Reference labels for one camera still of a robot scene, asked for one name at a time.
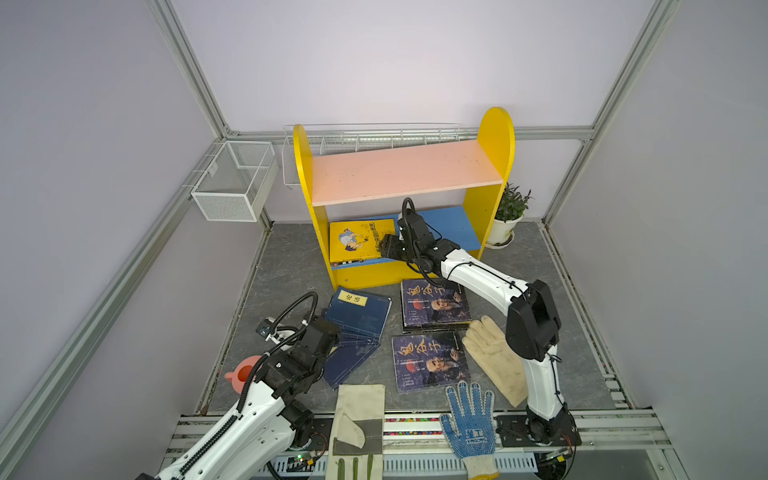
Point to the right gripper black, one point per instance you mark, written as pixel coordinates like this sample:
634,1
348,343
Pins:
389,249

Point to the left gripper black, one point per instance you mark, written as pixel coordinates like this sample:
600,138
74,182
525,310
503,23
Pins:
303,328

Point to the yellow cartoon cover book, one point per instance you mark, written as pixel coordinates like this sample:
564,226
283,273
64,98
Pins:
357,241

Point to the purple portrait book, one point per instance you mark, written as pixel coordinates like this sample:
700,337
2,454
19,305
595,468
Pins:
429,307
428,360

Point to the black wolf cover book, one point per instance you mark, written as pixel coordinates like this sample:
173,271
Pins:
356,263

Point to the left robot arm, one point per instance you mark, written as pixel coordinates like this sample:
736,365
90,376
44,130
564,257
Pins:
267,419

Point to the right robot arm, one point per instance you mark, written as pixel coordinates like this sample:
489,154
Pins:
531,329

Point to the pink watering can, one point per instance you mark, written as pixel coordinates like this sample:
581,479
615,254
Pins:
238,377

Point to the lower blue thread-bound book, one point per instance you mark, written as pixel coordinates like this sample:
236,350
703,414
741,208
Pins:
345,359

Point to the blue thread-bound book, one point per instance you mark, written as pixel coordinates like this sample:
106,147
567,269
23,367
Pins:
345,359
359,314

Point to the yellow bookshelf pink blue shelves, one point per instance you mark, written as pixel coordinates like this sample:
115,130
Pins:
479,167

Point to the top blue thread-bound book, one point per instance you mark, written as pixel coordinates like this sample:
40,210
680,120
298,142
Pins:
359,314

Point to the potted green plant white pot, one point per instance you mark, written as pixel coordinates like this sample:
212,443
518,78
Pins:
511,209

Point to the grey green canvas glove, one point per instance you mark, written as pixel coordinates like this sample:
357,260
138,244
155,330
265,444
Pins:
356,442

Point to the purple portrait book front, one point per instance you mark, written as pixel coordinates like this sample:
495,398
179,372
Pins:
428,360

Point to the beige leather work glove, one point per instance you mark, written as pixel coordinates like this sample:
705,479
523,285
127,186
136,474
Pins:
485,342

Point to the blue dotted knit glove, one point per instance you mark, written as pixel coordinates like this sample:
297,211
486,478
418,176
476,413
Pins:
469,428

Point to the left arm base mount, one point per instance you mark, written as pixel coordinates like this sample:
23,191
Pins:
306,461

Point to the white wire mesh basket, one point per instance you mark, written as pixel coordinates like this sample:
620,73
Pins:
236,183

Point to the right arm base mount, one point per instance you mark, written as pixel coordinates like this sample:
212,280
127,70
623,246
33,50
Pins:
524,430

